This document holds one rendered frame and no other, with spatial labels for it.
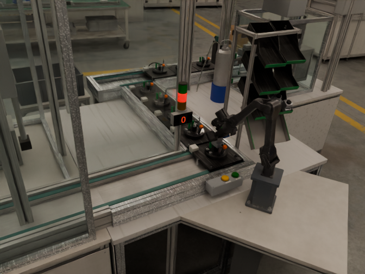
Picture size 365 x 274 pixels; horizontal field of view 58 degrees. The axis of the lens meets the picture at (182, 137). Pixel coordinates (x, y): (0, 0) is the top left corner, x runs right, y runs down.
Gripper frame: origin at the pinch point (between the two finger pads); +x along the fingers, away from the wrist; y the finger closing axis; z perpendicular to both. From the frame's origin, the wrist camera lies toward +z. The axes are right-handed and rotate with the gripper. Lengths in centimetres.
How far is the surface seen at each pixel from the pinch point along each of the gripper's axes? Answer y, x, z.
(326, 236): -19, -25, -71
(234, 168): -2.6, 1.1, -20.8
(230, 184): 7.6, -3.8, -29.0
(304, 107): -135, 53, 17
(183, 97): 19.1, -15.1, 22.6
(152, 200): 51, 0, -23
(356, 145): -254, 117, -30
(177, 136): 19.3, 9.7, 9.1
